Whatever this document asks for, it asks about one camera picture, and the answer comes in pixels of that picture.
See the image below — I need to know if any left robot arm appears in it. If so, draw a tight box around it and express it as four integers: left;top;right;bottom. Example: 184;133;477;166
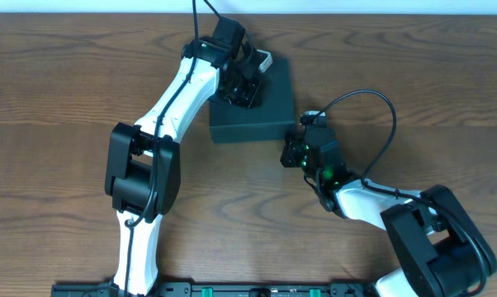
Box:
105;16;272;296

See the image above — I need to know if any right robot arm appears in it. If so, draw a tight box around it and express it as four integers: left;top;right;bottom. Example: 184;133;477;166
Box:
281;126;497;296

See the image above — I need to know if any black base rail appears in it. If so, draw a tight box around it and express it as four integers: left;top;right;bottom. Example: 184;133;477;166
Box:
50;270;379;297

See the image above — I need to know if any dark green box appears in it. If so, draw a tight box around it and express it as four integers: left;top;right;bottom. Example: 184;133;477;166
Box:
209;56;296;144

